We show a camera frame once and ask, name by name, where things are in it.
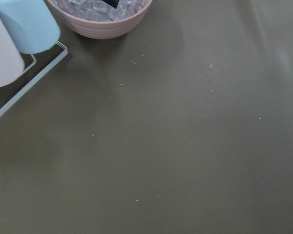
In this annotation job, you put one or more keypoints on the metal ice scoop black handle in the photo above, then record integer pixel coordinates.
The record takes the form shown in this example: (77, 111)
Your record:
(112, 3)

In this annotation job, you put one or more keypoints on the pink bowl with ice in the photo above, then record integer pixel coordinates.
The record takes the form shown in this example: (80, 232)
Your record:
(98, 29)

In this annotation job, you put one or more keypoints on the pink cup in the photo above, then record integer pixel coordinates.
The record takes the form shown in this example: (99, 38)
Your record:
(11, 62)

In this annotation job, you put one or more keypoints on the light blue cup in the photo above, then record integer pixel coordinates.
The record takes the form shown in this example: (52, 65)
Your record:
(30, 24)

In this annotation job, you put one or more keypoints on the white wire cup rack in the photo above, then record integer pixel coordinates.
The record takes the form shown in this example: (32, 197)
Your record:
(36, 67)

